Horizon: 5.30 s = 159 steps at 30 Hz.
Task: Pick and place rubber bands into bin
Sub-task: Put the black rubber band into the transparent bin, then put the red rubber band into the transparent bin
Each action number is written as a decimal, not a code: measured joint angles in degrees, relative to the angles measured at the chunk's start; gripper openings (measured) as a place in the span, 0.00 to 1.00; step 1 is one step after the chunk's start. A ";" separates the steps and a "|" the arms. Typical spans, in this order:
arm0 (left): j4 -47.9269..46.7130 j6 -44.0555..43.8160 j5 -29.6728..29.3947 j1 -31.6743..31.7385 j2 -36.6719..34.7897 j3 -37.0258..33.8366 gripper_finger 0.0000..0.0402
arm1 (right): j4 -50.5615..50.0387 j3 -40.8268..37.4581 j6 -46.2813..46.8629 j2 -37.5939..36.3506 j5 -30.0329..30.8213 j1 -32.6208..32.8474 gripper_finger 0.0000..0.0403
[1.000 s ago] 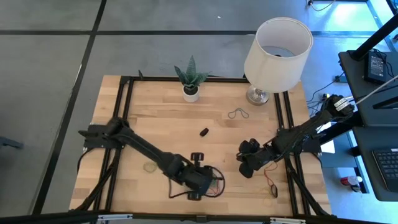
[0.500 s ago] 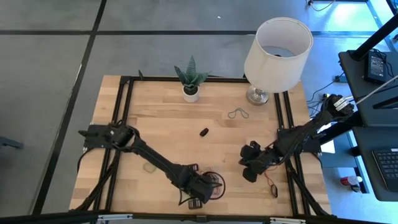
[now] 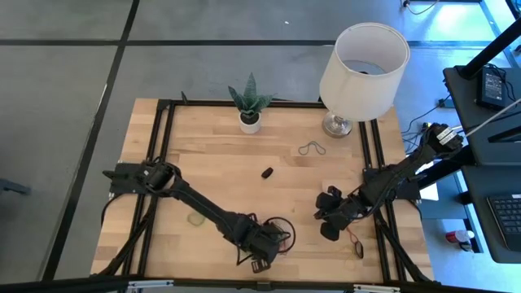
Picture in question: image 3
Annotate table lamp white shade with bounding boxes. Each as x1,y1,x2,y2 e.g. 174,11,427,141
318,21,411,139

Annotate blue rubber band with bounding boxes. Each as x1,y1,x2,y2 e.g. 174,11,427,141
297,140,327,157

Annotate red white can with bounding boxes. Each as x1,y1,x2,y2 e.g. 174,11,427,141
444,229,476,246

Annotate green rubber band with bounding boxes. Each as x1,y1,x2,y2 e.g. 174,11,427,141
186,210,208,227

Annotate black keyboard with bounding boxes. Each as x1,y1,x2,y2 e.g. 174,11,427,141
486,194,521,253

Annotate white cable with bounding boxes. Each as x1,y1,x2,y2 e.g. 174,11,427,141
463,97,521,138

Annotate white paper sheet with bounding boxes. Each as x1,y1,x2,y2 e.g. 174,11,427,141
418,182,439,203

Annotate black stand pole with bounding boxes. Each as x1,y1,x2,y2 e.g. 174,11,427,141
458,18,521,79

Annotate black camera cable loop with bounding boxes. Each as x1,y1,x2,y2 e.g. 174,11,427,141
263,216,297,256

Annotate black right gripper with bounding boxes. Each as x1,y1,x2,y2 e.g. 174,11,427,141
313,184,370,243

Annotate small potted green plant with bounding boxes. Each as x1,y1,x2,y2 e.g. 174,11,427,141
226,72,276,135

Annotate black power adapter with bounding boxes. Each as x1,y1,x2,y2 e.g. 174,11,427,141
475,66,509,110

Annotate red rubber band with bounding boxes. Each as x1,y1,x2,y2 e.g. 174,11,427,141
275,231,292,254
345,226,361,247

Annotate black desk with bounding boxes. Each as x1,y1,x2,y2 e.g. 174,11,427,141
442,64,521,265

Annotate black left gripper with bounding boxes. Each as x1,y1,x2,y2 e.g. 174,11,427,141
234,213,291,274

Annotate clear plastic bin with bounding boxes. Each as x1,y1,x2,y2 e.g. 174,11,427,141
233,216,292,260

